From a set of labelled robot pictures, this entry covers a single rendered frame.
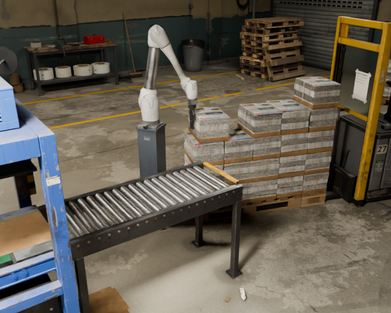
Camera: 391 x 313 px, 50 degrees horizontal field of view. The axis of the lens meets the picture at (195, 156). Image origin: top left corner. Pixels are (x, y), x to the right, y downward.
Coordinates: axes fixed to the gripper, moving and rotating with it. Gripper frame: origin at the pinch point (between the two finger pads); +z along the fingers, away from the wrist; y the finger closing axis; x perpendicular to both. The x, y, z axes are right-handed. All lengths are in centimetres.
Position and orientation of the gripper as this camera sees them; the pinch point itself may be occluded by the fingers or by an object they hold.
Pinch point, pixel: (191, 125)
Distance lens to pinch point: 386.7
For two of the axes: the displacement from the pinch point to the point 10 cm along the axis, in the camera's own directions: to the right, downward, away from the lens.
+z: -0.2, 9.2, 3.9
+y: -2.8, -3.8, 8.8
